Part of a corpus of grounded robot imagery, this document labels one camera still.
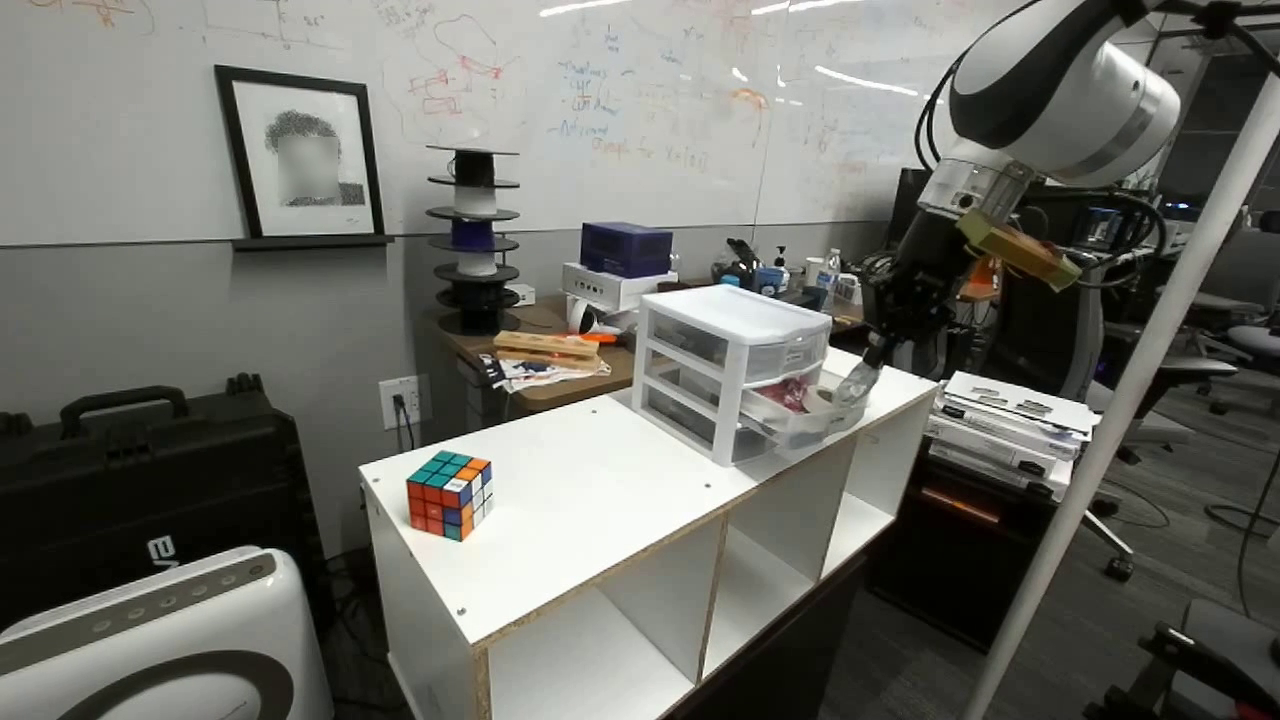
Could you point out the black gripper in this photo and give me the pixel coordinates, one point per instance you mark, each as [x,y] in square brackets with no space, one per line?
[923,273]

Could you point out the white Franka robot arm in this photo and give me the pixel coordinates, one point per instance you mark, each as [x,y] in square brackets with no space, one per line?
[1066,102]

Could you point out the translucent plastic drawer unit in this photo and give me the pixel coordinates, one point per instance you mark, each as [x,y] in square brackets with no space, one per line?
[726,319]

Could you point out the red packet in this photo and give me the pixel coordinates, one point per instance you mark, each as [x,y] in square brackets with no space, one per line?
[790,397]

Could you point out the stack of printed papers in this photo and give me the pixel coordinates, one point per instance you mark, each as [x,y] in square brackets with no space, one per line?
[1013,415]

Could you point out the black low cabinet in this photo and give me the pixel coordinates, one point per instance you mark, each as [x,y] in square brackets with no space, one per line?
[960,572]

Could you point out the purple box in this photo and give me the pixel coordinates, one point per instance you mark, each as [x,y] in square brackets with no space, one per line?
[627,248]

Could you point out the orange hand tool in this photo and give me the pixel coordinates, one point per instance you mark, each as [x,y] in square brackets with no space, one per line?
[602,339]

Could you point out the white cardboard box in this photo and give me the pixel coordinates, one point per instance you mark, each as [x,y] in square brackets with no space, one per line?
[605,284]

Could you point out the grey office chair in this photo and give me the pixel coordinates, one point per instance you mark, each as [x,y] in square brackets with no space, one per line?
[1221,369]

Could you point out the white cubby shelf cabinet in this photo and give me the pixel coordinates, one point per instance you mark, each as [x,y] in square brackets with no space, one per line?
[586,495]

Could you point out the light wooden board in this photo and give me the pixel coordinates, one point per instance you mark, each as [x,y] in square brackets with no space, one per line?
[547,344]

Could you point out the printed paper sheet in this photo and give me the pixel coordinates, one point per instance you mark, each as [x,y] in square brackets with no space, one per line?
[547,374]

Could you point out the whiteboard with writing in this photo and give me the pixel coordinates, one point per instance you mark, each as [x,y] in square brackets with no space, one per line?
[602,106]

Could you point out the black spool tower stand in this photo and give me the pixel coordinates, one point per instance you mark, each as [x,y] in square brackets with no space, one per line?
[475,245]

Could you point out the black floor stand base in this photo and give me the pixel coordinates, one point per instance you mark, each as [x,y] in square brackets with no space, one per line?
[1172,665]

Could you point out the Rubik's cube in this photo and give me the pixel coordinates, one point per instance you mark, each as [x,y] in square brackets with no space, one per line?
[449,495]

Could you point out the black hard carrying case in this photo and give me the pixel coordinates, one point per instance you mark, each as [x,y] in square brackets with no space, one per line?
[146,495]

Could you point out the white air purifier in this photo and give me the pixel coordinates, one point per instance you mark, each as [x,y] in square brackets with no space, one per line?
[146,641]

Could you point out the yellow taped wrist camera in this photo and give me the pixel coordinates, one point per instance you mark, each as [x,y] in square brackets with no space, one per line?
[1021,248]

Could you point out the white wall outlet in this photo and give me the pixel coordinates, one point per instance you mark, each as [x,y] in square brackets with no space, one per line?
[399,403]

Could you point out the black picture frame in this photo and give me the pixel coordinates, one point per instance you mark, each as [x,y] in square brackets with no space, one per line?
[301,154]

